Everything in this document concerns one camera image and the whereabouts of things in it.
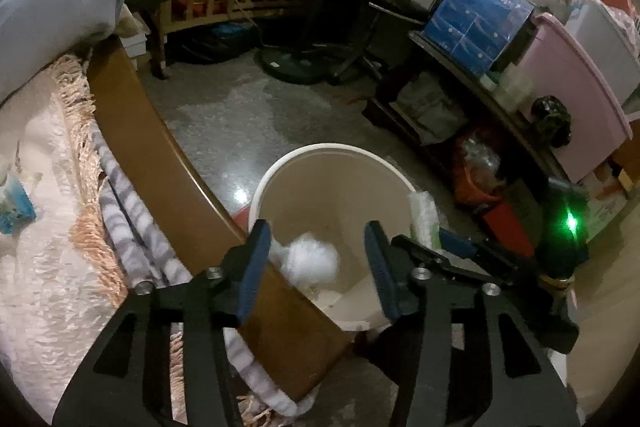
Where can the dark wooden table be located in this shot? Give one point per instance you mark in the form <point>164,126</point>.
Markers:
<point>435,57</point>

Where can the red box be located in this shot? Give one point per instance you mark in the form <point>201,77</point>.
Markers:
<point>507,229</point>

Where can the pink storage bin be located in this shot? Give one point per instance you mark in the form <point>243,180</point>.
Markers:
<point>575,97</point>

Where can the pink fringed blanket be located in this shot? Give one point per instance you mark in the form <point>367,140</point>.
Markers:
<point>45,287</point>

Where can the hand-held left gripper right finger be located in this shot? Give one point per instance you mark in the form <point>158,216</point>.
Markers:
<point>380,267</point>

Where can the dark fan base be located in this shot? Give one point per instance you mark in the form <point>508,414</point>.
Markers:
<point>295,67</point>

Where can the white plastic bucket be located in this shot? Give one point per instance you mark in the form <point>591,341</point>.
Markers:
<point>325,197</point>

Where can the red plastic bag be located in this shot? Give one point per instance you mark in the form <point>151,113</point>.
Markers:
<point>477,177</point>

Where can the black camouflage bundle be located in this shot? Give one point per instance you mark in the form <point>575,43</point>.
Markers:
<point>550,119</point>

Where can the dark bag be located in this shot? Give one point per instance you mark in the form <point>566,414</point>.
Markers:
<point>215,42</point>

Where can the grey striped blanket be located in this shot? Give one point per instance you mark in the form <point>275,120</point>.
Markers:
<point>135,227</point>

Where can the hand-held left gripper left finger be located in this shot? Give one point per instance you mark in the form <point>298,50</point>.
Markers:
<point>255,267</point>

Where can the white printed sack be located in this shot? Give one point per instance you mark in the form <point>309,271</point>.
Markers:
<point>430,107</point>

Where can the blue tissue pack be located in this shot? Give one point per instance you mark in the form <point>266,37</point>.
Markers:
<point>480,17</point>

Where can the white storage box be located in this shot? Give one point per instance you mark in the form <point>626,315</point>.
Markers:
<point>605,42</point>

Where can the white fluffy pad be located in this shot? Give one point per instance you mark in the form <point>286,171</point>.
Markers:
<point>424,217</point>

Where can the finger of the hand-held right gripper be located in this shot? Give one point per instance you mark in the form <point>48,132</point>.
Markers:
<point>456,244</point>
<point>415,249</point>

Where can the wooden bed frame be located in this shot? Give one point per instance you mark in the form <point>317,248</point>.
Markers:
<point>150,127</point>

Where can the clear plastic containers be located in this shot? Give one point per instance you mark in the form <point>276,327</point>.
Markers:
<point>505,87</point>

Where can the white tissue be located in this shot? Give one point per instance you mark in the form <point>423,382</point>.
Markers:
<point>312,257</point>

